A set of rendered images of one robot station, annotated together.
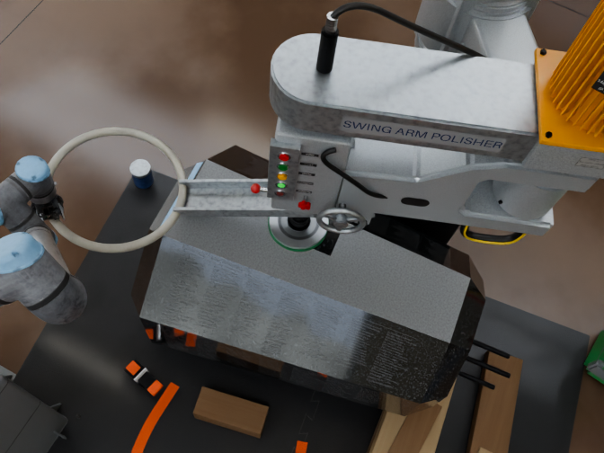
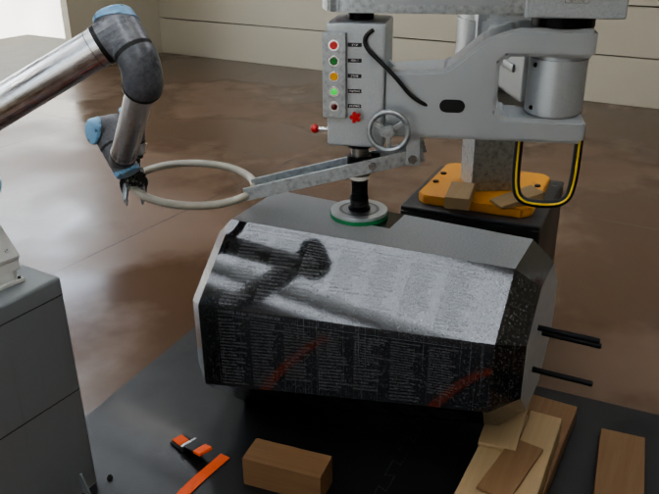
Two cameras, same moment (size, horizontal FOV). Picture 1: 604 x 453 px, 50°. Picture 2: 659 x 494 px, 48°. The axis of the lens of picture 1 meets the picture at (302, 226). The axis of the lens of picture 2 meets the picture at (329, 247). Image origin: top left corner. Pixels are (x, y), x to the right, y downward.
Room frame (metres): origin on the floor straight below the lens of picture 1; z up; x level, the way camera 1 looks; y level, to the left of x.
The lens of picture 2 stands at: (-1.50, -0.48, 1.91)
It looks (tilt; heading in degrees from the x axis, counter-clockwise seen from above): 25 degrees down; 14
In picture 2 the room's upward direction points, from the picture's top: 1 degrees counter-clockwise
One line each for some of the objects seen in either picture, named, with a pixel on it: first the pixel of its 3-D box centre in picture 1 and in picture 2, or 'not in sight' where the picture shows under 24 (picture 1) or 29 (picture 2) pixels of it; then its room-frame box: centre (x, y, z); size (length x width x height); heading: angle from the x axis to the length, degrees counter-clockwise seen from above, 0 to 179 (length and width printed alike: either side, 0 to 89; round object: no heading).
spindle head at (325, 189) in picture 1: (337, 154); (382, 84); (1.05, -0.07, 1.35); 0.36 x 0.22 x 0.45; 93
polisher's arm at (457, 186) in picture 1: (440, 175); (473, 93); (1.05, -0.38, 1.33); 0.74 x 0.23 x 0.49; 93
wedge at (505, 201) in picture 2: not in sight; (516, 196); (1.49, -0.57, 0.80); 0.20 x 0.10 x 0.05; 122
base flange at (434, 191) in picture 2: not in sight; (485, 187); (1.69, -0.44, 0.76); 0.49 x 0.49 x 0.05; 78
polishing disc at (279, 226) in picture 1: (298, 221); (359, 210); (1.04, 0.01, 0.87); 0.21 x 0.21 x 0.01
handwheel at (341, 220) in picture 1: (341, 210); (389, 128); (0.93, -0.11, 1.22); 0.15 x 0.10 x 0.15; 93
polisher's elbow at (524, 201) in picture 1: (534, 177); (555, 82); (1.07, -0.64, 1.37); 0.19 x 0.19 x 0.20
